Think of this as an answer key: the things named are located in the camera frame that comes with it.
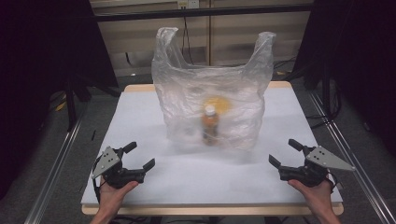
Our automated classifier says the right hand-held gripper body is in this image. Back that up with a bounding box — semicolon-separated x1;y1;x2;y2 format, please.
278;145;357;189

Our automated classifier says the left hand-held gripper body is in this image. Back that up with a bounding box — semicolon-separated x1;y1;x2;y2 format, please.
91;146;148;189

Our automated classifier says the clear plastic bag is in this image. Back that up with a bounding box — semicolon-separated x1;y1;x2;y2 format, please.
150;26;277;151

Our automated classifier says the person's right hand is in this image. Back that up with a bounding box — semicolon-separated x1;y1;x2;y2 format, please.
287;178;334;216

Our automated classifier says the person's left hand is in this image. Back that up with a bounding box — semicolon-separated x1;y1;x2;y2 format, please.
98;176;140;217

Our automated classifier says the black metal stand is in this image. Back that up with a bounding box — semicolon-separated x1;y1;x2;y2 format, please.
64;78;94;133

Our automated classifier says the brown drink bottle white cap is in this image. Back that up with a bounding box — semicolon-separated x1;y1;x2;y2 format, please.
201;105;220;147

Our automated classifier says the yellow round item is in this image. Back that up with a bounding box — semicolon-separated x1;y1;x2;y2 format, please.
203;94;232;116

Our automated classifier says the black curtain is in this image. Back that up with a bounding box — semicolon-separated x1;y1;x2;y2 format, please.
0;0;120;200
292;0;396;157

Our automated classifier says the black horizontal bar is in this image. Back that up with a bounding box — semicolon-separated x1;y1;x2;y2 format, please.
92;3;316;23

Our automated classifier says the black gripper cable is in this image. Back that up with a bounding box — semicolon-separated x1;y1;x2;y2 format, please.
326;172;340;191
91;175;105;203

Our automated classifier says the metal floor rail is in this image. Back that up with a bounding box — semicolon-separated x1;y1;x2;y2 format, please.
307;90;396;224
23;102;90;224

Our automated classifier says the black floor cable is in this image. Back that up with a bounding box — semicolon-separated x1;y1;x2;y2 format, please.
305;78;343;130

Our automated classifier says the black hanging cable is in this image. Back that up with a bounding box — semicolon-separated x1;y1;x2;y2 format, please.
181;15;194;65

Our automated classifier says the white wall socket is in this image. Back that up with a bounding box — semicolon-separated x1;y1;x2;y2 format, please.
177;0;200;9

